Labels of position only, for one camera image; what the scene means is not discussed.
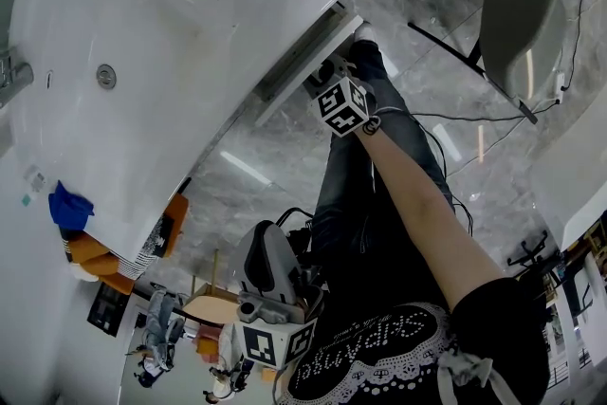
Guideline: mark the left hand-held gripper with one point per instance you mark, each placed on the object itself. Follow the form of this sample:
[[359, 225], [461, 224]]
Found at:
[[265, 341]]

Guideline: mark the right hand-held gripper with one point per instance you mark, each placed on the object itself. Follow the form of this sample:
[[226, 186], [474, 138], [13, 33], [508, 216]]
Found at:
[[343, 106]]

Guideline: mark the white vanity drawer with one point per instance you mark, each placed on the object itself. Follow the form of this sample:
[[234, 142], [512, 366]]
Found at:
[[284, 102]]

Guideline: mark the wooden stool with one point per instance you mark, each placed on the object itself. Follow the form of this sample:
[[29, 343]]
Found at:
[[213, 308]]

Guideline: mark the person's right white shoe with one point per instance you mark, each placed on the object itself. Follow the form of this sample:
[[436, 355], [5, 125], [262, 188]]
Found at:
[[365, 31]]

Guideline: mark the person's blue jeans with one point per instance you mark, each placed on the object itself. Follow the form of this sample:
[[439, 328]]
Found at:
[[341, 185]]

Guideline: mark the orange sofa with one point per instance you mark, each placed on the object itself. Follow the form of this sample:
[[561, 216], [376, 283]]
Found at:
[[175, 213]]

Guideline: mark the black white striped blanket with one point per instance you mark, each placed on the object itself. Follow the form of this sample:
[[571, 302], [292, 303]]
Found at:
[[154, 242]]

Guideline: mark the person's black printed shirt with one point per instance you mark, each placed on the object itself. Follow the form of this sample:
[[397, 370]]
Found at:
[[379, 346]]

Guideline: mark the orange cushion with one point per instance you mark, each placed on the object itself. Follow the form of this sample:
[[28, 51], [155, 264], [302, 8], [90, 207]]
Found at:
[[92, 263]]

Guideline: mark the grey chair with black legs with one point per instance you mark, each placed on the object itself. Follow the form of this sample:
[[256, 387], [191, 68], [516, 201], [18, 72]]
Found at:
[[521, 14]]

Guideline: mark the blue cloth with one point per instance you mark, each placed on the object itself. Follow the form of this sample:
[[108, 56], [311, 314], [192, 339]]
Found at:
[[71, 206]]

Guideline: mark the white vanity cabinet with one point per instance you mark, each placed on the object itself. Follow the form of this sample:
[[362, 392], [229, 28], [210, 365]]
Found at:
[[142, 38]]

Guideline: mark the white power strip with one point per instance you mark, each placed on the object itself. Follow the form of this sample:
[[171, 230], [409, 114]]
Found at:
[[559, 85]]

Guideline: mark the white curved counter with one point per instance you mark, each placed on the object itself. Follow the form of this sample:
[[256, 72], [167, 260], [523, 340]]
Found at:
[[569, 185]]

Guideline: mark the chrome sink drain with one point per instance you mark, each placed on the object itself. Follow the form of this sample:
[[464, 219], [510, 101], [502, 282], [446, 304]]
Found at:
[[106, 75]]

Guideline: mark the small clear green-capped bottle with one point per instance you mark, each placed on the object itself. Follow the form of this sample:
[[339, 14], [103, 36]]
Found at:
[[34, 182]]

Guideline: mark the chrome faucet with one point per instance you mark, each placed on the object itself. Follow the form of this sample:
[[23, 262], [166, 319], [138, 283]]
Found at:
[[16, 78]]

